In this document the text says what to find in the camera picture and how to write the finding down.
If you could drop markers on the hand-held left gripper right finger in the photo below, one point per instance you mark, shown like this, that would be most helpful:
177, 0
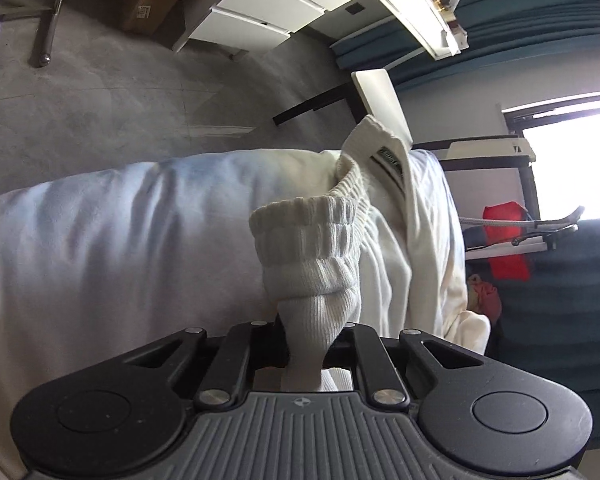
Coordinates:
366, 356

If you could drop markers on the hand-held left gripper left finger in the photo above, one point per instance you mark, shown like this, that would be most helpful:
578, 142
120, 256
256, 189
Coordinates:
266, 346

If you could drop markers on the white knit sweater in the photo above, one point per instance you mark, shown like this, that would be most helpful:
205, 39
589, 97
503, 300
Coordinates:
330, 270

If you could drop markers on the red cloth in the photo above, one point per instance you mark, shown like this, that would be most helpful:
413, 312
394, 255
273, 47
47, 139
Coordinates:
507, 242

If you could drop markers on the white sweatshirt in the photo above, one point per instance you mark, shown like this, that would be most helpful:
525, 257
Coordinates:
105, 260

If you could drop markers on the dark blue fabric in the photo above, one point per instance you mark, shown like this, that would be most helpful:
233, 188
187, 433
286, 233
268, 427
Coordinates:
560, 320

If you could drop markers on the black desk leg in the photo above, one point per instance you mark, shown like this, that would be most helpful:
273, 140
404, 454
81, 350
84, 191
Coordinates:
315, 105

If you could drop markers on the white flat panel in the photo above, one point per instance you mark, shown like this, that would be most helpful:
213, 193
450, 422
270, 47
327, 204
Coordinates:
382, 102

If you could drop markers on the window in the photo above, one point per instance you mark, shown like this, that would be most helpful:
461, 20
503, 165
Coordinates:
565, 160

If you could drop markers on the white drawer cabinet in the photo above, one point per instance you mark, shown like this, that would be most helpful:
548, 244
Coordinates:
265, 7

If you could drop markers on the white desk top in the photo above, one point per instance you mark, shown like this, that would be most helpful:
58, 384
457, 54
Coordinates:
410, 5

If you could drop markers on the teal curtain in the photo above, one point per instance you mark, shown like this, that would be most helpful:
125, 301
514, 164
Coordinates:
505, 30

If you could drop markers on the metal chair leg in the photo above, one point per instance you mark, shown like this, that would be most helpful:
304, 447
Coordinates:
50, 20

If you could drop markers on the black shelf frame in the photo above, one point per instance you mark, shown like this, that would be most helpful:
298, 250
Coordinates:
510, 200

